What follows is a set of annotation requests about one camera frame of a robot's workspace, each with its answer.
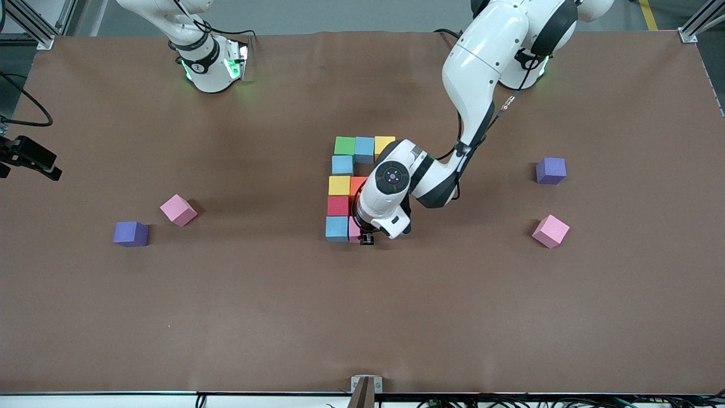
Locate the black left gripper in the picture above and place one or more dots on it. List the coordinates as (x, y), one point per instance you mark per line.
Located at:
(359, 217)

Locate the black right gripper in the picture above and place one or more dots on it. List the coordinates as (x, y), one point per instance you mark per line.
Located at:
(25, 152)

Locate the pink foam cube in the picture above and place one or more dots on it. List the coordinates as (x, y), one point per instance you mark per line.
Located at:
(354, 231)
(178, 210)
(550, 230)

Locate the blue foam cube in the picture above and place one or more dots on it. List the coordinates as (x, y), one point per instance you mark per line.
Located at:
(365, 151)
(337, 229)
(342, 165)

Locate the red foam cube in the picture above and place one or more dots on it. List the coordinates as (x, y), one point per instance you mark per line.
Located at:
(338, 206)

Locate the orange foam cube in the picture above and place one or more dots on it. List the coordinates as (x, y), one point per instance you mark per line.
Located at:
(357, 185)

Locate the yellow foam cube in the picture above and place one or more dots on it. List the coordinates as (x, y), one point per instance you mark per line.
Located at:
(382, 144)
(339, 186)

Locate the green foam cube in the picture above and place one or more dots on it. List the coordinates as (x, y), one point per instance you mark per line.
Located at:
(344, 146)

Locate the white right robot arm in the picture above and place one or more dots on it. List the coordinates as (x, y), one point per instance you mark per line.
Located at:
(209, 73)

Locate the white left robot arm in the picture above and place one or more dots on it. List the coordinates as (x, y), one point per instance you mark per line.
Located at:
(487, 56)

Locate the brown table cover sheet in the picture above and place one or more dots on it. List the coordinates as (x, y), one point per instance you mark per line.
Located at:
(362, 317)

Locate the purple foam cube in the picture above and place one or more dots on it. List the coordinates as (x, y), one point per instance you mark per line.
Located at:
(130, 233)
(551, 170)

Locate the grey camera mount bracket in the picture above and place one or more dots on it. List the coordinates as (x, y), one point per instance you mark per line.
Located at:
(365, 396)

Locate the white table front rail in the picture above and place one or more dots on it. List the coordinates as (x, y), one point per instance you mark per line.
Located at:
(85, 401)

